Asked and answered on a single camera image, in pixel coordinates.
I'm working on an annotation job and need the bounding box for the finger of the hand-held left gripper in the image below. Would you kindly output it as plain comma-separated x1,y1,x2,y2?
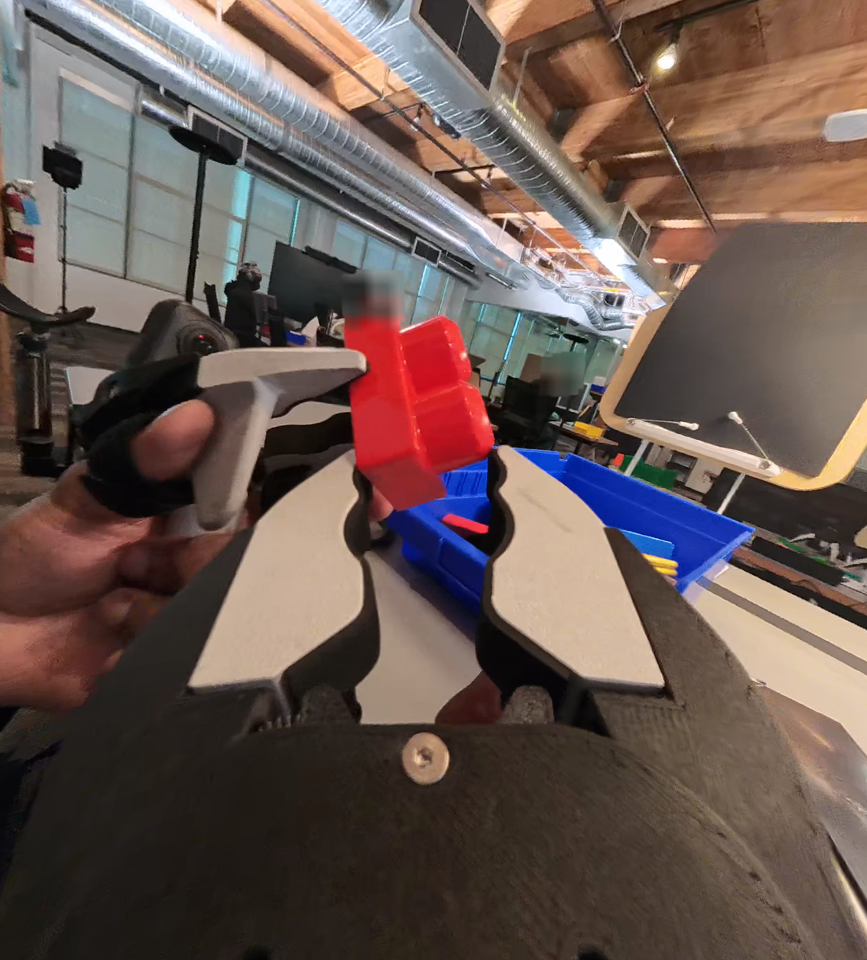
197,347,369,418
267,401,356,453

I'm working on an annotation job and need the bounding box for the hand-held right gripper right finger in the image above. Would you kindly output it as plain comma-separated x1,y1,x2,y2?
476,444,667,693

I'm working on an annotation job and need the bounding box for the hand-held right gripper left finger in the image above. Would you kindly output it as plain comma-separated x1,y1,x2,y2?
187,448,384,695

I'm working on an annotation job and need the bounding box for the red plastic block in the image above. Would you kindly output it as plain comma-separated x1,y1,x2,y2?
342,315,496,513

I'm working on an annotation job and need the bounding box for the person's left hand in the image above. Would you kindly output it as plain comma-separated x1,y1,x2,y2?
0,399,256,711

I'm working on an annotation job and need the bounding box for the large black monitor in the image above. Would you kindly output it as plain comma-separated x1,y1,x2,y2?
267,240,360,329

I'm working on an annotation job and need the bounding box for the blue flat piece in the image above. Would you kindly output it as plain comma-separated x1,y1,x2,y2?
619,528,676,560

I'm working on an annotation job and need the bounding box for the blue plastic bin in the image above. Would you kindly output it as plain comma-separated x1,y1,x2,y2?
387,447,756,618

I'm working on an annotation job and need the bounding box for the black floor lamp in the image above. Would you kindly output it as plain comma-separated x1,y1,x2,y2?
168,123,244,303

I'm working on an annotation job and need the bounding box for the dark saddle stand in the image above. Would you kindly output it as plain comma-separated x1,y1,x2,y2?
0,273,97,479

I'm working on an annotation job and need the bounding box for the black light stand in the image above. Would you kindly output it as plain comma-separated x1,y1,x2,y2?
41,141,84,314

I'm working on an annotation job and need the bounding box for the red fire extinguisher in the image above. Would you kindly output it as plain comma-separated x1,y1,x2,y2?
0,178,39,264

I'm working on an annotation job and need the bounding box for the tilted black table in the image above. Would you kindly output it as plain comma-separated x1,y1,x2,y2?
599,220,867,493

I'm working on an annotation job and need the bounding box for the silver ventilation duct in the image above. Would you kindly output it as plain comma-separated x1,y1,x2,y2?
24,0,532,290
321,0,667,301

